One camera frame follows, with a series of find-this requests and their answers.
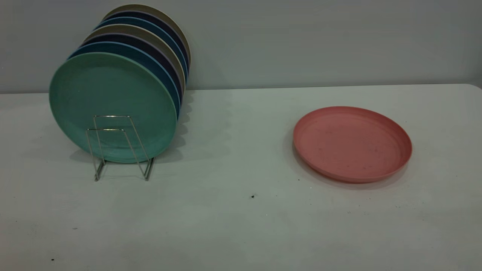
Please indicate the beige round plate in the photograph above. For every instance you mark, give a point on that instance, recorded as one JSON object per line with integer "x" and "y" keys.
{"x": 128, "y": 28}
{"x": 150, "y": 9}

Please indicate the dark purple round plate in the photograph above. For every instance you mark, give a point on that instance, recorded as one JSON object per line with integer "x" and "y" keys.
{"x": 120, "y": 37}
{"x": 130, "y": 14}

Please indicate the green round plate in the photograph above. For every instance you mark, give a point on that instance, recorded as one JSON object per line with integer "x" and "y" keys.
{"x": 105, "y": 90}

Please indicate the blue round plate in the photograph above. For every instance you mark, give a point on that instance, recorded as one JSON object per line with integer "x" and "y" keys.
{"x": 131, "y": 20}
{"x": 113, "y": 46}

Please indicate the pink round plate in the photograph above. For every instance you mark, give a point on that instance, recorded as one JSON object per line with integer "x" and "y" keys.
{"x": 350, "y": 145}

